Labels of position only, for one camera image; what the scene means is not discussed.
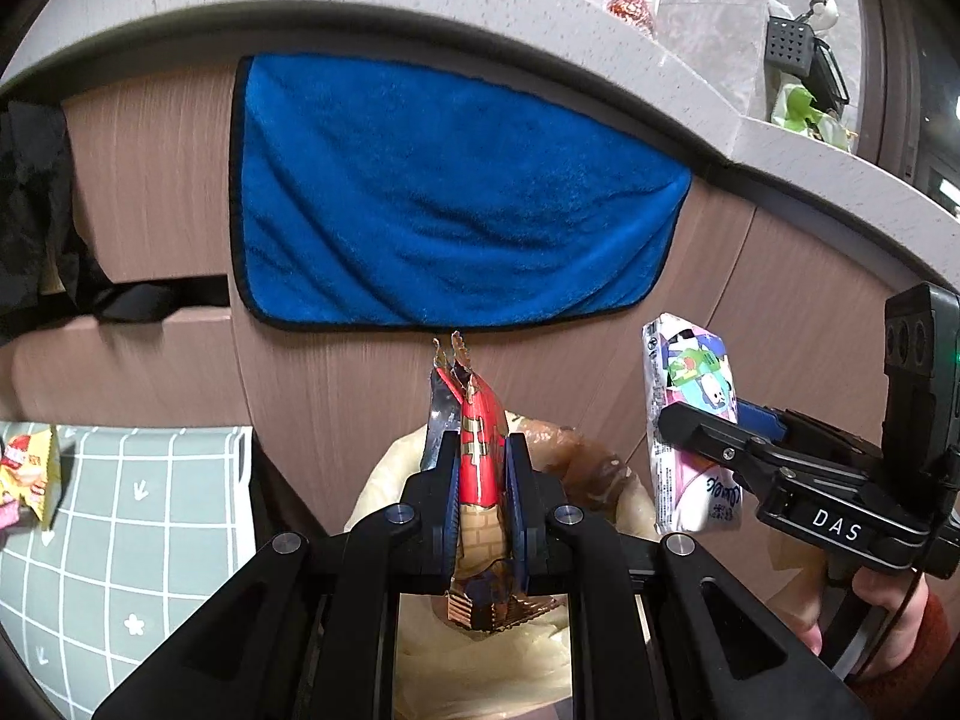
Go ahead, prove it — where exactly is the yellow snack packet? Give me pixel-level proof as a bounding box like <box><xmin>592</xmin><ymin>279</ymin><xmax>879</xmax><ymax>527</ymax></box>
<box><xmin>0</xmin><ymin>426</ymin><xmax>62</xmax><ymax>533</ymax></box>

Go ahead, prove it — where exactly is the green plastic bag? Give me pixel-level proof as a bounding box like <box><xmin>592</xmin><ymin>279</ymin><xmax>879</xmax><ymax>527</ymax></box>
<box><xmin>772</xmin><ymin>82</ymin><xmax>856</xmax><ymax>143</ymax></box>

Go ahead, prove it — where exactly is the person's right forearm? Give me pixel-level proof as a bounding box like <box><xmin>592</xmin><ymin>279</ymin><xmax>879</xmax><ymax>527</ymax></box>
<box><xmin>847</xmin><ymin>591</ymin><xmax>960</xmax><ymax>695</ymax></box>

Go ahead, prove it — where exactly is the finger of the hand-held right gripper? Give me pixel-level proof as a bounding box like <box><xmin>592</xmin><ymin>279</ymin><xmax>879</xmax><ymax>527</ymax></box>
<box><xmin>739</xmin><ymin>403</ymin><xmax>886</xmax><ymax>467</ymax></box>
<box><xmin>658</xmin><ymin>399</ymin><xmax>790</xmax><ymax>501</ymax></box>

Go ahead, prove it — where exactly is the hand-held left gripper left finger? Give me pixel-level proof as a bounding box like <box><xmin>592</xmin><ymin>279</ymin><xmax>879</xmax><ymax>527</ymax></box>
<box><xmin>90</xmin><ymin>431</ymin><xmax>460</xmax><ymax>720</ymax></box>

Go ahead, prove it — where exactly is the black utensil holder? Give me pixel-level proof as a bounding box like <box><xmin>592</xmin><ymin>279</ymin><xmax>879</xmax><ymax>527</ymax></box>
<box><xmin>765</xmin><ymin>15</ymin><xmax>815</xmax><ymax>76</ymax></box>

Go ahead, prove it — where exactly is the white pink snack packet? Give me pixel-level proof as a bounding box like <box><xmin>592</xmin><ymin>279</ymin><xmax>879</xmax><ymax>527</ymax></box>
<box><xmin>641</xmin><ymin>313</ymin><xmax>743</xmax><ymax>537</ymax></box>

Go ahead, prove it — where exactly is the red gold snack wrapper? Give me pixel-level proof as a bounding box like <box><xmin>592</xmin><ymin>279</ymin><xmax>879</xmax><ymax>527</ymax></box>
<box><xmin>427</xmin><ymin>330</ymin><xmax>563</xmax><ymax>631</ymax></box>

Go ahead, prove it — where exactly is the black cloth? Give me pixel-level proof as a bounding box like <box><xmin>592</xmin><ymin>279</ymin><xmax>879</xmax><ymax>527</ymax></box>
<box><xmin>0</xmin><ymin>101</ymin><xmax>181</xmax><ymax>323</ymax></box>

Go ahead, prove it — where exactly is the red label plastic bottle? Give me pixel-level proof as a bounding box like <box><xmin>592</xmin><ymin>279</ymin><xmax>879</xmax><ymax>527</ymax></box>
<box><xmin>606</xmin><ymin>0</ymin><xmax>659</xmax><ymax>35</ymax></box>

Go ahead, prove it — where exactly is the person's right hand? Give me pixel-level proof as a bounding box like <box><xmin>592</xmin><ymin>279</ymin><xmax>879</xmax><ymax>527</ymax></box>
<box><xmin>787</xmin><ymin>572</ymin><xmax>932</xmax><ymax>659</ymax></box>

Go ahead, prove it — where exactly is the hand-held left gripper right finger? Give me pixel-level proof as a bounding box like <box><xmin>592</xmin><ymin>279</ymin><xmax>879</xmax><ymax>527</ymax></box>
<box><xmin>506</xmin><ymin>433</ymin><xmax>852</xmax><ymax>720</ymax></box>

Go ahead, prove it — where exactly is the yellow plastic trash bag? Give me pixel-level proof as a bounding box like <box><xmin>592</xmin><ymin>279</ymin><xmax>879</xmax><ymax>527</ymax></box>
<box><xmin>345</xmin><ymin>409</ymin><xmax>826</xmax><ymax>720</ymax></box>

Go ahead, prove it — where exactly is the blue towel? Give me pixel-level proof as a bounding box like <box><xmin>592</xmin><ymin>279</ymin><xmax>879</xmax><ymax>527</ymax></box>
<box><xmin>229</xmin><ymin>52</ymin><xmax>695</xmax><ymax>331</ymax></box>

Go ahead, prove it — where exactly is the grey stone countertop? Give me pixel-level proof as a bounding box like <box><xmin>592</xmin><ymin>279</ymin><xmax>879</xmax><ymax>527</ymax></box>
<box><xmin>0</xmin><ymin>0</ymin><xmax>960</xmax><ymax>293</ymax></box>

